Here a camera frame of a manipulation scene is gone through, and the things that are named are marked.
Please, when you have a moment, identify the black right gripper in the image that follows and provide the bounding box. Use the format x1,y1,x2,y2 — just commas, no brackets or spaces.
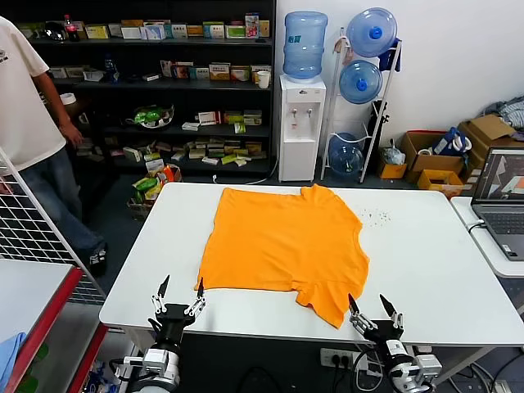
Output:
347,292,411,359

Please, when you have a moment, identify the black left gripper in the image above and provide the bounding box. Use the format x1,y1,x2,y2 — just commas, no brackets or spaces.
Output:
147,273,208,350

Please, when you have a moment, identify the orange t-shirt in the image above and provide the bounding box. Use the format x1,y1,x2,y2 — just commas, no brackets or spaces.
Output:
193,183,372,331

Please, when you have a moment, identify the pile of grey clothes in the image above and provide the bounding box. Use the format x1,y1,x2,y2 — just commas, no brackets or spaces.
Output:
482,96,524,132

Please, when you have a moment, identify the person's bare hand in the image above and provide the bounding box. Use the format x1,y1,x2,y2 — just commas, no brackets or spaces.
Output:
60,121,86,149

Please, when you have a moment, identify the white power strip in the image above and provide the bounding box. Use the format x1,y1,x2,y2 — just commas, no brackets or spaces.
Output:
319,347,372,373

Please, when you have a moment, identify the large white table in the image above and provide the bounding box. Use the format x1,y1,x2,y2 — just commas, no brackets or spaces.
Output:
98,182,524,380

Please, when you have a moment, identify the cardboard box of snacks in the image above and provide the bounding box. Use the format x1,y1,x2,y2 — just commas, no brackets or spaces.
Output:
126,163,184,222

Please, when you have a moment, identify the small white side table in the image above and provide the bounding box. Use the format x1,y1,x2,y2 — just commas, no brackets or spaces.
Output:
449,196,524,279

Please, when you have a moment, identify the open yellow cardboard box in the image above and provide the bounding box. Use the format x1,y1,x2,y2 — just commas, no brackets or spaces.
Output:
416,169,466,193

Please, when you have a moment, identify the small yellow cardboard box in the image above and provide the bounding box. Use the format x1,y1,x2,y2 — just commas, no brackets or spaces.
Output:
376,159,409,180

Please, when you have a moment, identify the tied clear plastic bag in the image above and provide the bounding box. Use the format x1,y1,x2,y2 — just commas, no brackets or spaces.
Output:
381,138,406,165

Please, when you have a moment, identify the red edged white cart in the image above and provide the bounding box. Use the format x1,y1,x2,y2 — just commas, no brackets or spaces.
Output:
0,257,110,393

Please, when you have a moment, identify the grey laptop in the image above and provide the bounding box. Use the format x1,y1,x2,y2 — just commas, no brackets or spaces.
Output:
470,147,524,262

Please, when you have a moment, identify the open brown cardboard box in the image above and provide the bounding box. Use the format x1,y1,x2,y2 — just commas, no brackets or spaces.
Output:
400,130,466,183

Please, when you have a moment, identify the white water dispenser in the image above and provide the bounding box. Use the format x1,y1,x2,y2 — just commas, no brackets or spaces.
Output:
278,75,328,183

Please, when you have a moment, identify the white jug rack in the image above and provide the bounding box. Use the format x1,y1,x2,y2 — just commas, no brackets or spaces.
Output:
320,26,404,184

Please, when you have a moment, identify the bowl of green packets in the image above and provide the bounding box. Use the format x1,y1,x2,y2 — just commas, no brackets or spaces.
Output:
124,104,176,130

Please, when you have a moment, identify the light blue cloth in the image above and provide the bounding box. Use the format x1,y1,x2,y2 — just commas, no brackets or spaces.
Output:
0,332,28,388

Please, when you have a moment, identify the black folded tripod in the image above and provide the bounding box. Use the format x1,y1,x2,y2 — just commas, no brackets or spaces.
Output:
370,99,391,151

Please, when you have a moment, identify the black shelving unit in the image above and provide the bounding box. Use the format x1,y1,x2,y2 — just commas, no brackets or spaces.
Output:
0,0,278,180

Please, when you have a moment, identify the dark brown desk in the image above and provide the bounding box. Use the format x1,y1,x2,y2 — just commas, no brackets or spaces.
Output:
65,96,95,124

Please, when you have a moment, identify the large brown cardboard box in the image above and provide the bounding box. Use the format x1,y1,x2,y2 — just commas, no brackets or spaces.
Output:
457,113,524,181

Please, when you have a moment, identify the orange blue medicine box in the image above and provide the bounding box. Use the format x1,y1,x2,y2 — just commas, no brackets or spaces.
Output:
170,61,194,79

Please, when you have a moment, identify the yellow white medicine box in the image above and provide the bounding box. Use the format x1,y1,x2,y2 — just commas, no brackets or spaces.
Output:
208,62,232,81

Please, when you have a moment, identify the white orange striped box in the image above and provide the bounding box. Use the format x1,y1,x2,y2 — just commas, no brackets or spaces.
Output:
250,64,272,85

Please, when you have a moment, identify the blue plastic bottle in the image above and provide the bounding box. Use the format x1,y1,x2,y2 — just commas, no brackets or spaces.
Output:
104,52,120,84

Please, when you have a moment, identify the person in white t-shirt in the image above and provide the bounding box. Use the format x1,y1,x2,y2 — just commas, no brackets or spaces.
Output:
0,16,110,278

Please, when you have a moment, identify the light blue medicine box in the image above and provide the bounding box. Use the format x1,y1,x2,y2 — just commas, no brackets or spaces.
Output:
142,23,167,41

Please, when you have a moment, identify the green white medicine box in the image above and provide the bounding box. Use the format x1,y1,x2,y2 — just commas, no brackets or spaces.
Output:
202,21,225,39

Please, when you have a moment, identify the labelled blue water jug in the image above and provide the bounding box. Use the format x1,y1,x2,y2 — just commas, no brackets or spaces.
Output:
283,11,329,81

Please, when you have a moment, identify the yellow green medicine box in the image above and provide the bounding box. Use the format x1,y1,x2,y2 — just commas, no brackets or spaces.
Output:
84,24,111,40

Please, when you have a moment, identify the tall pink box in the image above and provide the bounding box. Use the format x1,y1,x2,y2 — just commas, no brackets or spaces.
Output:
244,12,260,39

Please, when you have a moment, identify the cola bottle red label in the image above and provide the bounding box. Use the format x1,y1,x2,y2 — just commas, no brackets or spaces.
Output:
63,14,81,43

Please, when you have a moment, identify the glossy black helmet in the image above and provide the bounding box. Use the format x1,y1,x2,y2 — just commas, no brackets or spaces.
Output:
43,20,67,41

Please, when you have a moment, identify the black right camera cable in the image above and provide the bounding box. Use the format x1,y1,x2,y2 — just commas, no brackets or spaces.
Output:
352,348,384,393

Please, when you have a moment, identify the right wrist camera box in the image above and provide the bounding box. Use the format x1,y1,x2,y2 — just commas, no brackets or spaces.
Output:
412,354,444,378

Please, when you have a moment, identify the white floor cable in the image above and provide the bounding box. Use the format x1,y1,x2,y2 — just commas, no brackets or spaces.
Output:
211,157,280,186

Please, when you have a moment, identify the white laptop cable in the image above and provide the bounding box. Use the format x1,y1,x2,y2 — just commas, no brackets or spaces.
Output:
466,219,486,242

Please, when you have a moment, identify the white wire grid panel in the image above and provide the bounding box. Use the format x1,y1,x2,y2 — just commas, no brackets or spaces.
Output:
0,147,108,306

